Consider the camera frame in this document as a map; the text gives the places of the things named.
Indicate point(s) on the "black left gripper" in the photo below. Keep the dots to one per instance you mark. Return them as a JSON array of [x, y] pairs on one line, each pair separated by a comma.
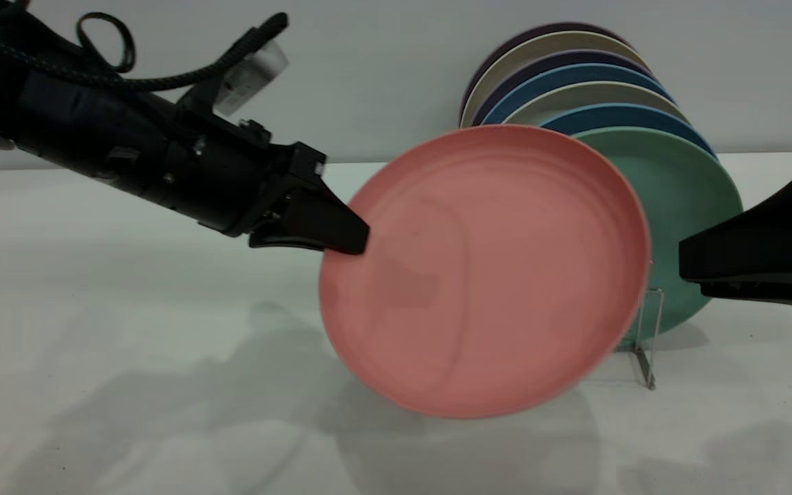
[[238, 179]]

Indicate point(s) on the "pink plastic plate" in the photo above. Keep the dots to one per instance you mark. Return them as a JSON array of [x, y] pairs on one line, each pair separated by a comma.
[[492, 275]]

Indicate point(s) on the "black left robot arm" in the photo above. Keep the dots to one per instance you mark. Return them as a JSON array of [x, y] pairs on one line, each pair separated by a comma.
[[59, 124]]

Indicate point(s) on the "green plastic plate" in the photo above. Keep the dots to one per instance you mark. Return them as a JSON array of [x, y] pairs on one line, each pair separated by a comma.
[[685, 199]]

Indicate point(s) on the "blue plastic plate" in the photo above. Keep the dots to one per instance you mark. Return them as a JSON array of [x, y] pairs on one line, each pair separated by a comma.
[[561, 74], [623, 115]]

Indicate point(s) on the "beige plastic plate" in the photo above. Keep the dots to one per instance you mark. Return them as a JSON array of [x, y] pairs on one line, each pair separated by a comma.
[[540, 42], [588, 93]]

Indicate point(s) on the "purple plastic plate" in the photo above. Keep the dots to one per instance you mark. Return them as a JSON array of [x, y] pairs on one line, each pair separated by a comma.
[[526, 33], [547, 59]]

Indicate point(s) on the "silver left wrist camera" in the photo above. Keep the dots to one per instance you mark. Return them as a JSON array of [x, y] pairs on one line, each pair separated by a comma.
[[251, 72]]

